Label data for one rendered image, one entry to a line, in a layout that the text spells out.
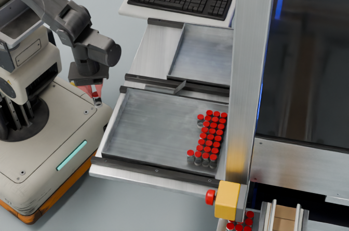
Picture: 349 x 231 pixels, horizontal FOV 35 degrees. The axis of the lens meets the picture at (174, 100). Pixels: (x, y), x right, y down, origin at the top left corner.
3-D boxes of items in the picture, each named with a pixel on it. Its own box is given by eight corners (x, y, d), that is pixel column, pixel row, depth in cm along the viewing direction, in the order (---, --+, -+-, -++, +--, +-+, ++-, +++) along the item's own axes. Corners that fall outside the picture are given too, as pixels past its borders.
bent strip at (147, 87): (187, 91, 180) (186, 79, 176) (185, 98, 178) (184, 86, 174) (145, 84, 183) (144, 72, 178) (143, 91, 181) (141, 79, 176)
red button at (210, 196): (221, 196, 144) (222, 188, 141) (218, 209, 141) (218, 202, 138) (206, 193, 144) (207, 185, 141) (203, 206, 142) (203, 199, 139)
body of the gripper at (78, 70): (109, 81, 139) (103, 58, 134) (69, 84, 139) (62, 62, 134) (110, 64, 143) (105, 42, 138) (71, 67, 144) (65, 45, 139)
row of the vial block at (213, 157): (227, 122, 171) (228, 112, 168) (215, 169, 160) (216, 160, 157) (220, 120, 172) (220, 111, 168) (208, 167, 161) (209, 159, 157)
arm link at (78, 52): (77, 23, 135) (62, 37, 132) (99, 31, 132) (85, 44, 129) (83, 45, 140) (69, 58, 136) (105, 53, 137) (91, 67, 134)
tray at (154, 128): (231, 112, 174) (231, 105, 171) (214, 181, 158) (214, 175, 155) (128, 94, 180) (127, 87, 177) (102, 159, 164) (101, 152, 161)
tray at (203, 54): (279, 43, 193) (280, 36, 190) (269, 98, 177) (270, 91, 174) (184, 30, 199) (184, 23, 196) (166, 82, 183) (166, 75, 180)
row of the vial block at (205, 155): (220, 120, 172) (220, 111, 168) (208, 167, 161) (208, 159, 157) (213, 119, 172) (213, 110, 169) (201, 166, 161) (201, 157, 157)
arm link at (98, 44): (75, 2, 130) (53, 28, 126) (114, 14, 125) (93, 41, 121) (90, 36, 139) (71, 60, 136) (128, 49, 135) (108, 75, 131)
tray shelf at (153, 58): (280, 38, 198) (280, 34, 196) (250, 206, 154) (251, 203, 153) (151, 19, 206) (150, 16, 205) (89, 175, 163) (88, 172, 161)
